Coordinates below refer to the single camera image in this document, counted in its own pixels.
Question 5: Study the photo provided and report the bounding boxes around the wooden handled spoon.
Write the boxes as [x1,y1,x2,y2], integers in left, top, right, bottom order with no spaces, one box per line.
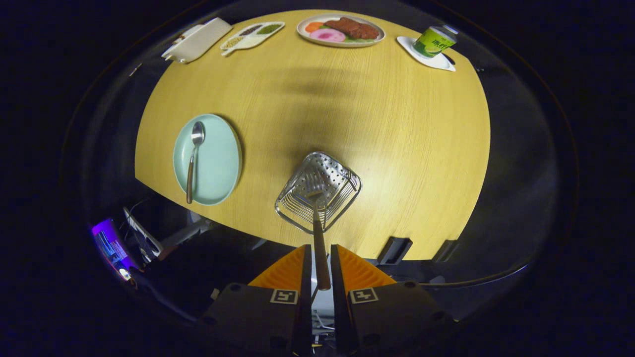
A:
[186,121,205,204]

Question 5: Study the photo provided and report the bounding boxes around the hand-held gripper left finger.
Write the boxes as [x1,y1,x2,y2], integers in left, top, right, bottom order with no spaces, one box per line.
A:
[198,244,313,357]

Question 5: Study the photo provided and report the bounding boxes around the pink ham slice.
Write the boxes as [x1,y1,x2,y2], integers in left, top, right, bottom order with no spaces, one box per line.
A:
[310,28,346,43]

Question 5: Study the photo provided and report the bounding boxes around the light blue plate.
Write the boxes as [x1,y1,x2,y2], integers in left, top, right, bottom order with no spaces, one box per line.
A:
[173,114,243,206]

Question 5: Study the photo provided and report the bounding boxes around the wooden handled fork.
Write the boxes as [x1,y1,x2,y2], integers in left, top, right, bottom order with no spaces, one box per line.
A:
[297,171,332,291]

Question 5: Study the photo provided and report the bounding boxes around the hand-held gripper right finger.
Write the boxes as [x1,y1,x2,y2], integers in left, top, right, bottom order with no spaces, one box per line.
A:
[330,244,454,357]

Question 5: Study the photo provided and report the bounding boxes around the round cream food plate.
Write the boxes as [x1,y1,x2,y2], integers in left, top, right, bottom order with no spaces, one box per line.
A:
[297,13,386,48]

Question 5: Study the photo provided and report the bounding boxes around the white metal frame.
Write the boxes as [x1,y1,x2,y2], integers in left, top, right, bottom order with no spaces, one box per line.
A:
[123,207,164,258]

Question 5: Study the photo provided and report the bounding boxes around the black table clamp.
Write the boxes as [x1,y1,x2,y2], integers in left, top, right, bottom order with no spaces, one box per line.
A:
[377,237,413,266]
[432,239,459,263]

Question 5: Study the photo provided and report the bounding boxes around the white square coaster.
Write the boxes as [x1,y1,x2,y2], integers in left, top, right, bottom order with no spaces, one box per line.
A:
[396,36,456,72]

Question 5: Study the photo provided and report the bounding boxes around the white divided seasoning dish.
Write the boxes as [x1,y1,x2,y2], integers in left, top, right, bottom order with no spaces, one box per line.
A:
[220,21,286,56]

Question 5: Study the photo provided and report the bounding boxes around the metal wire basket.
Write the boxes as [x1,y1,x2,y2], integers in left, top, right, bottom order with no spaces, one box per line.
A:
[274,152,363,234]

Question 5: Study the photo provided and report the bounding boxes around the purple lit screen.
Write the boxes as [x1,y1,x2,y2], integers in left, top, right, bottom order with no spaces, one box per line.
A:
[92,218,138,284]

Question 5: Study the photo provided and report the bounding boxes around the green drink bottle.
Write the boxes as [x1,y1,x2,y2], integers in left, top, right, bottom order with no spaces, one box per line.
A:
[413,25,458,58]

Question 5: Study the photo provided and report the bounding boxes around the white toaster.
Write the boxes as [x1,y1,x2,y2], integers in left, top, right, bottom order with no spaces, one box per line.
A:
[161,17,233,64]

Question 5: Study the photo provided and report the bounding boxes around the brown meat pieces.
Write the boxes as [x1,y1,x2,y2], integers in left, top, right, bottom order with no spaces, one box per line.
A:
[325,17,380,40]

